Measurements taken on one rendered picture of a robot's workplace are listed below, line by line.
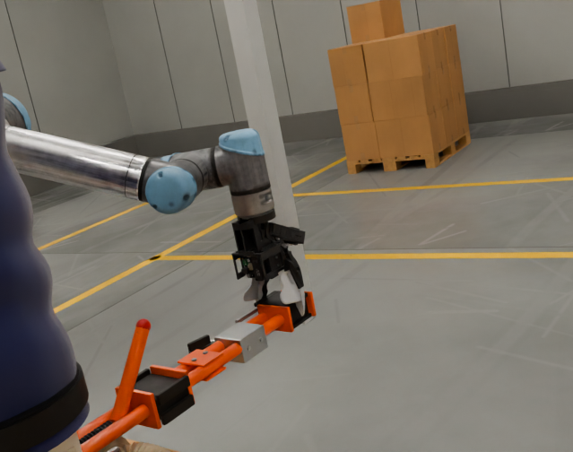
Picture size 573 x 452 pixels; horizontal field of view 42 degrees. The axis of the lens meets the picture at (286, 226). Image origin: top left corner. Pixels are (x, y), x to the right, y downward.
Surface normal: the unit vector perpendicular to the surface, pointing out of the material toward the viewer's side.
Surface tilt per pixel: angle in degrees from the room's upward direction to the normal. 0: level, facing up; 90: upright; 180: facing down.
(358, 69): 90
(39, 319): 78
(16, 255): 69
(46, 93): 90
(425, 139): 90
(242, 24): 90
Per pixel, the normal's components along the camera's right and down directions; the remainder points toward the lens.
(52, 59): 0.84, -0.03
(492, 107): -0.50, 0.30
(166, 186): -0.11, 0.27
